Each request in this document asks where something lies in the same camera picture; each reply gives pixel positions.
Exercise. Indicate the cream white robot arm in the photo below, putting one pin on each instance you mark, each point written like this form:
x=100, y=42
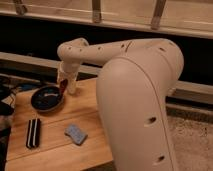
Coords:
x=131, y=94

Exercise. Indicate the dark ceramic cup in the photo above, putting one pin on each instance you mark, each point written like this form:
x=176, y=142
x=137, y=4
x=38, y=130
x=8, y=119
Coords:
x=46, y=99

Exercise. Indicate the blue sponge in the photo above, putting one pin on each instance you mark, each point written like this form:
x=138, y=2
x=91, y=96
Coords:
x=76, y=134

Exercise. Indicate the red pepper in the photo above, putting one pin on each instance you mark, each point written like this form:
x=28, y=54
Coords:
x=63, y=86

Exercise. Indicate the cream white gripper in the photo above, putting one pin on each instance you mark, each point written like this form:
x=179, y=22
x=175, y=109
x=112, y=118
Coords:
x=68, y=71

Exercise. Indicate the wooden railing frame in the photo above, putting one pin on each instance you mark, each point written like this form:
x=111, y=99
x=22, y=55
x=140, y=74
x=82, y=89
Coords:
x=178, y=17

